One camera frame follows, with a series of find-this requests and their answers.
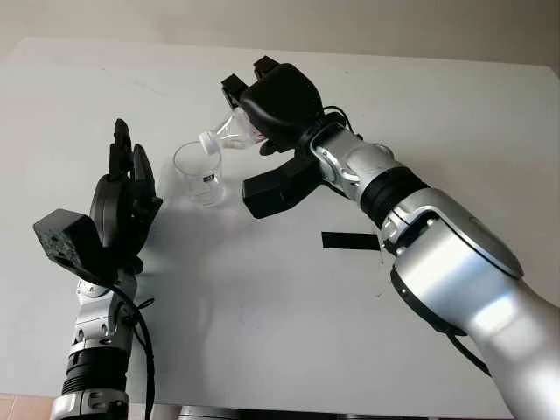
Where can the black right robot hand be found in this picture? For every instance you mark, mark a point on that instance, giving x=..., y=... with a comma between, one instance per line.
x=284, y=105

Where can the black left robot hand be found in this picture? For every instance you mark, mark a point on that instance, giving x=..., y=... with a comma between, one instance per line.
x=118, y=210

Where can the clear red-label water bottle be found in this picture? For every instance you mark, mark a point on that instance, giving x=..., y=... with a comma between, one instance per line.
x=209, y=142

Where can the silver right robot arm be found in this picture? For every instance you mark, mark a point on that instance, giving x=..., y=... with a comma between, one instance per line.
x=459, y=284

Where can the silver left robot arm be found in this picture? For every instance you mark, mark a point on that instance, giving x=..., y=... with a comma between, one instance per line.
x=96, y=324

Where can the clear plastic cup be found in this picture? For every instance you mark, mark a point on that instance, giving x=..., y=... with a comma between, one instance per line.
x=197, y=184

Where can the black tape strip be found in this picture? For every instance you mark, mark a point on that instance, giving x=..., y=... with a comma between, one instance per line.
x=345, y=241

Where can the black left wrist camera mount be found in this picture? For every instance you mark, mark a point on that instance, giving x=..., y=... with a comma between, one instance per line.
x=65, y=240

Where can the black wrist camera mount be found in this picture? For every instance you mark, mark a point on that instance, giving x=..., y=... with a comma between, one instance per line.
x=271, y=192
x=65, y=240

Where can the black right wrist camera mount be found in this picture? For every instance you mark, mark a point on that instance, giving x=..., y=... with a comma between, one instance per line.
x=271, y=192

